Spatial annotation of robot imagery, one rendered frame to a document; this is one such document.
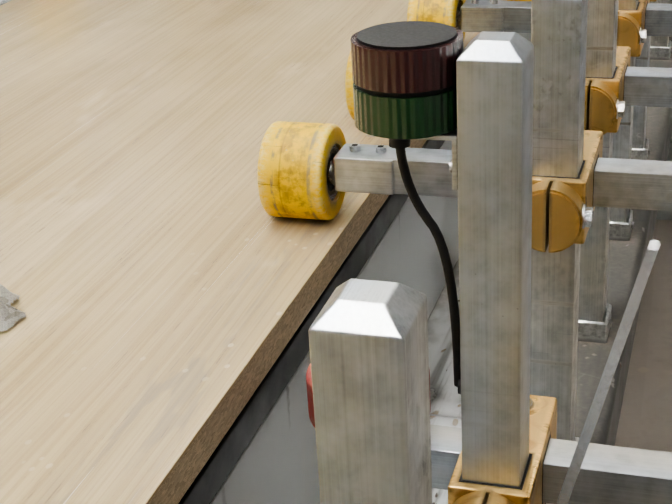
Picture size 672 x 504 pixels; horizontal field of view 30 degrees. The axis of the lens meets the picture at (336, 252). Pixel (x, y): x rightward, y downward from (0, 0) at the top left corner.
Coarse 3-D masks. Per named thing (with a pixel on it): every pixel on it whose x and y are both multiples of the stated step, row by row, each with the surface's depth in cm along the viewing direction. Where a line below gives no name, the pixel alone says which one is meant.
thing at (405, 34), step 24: (384, 24) 69; (408, 24) 68; (432, 24) 68; (384, 48) 64; (408, 48) 64; (384, 96) 65; (408, 96) 65; (408, 144) 69; (456, 144) 66; (408, 168) 70; (456, 168) 67; (408, 192) 70; (456, 312) 72; (456, 336) 73; (456, 360) 73; (456, 384) 74
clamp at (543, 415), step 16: (544, 400) 83; (544, 416) 81; (544, 432) 80; (544, 448) 78; (528, 464) 76; (464, 480) 75; (528, 480) 75; (448, 496) 75; (464, 496) 75; (480, 496) 74; (496, 496) 74; (512, 496) 74; (528, 496) 74
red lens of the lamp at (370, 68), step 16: (352, 48) 66; (368, 48) 65; (432, 48) 64; (448, 48) 65; (352, 64) 67; (368, 64) 65; (384, 64) 64; (400, 64) 64; (416, 64) 64; (432, 64) 64; (448, 64) 65; (368, 80) 65; (384, 80) 65; (400, 80) 65; (416, 80) 65; (432, 80) 65; (448, 80) 65
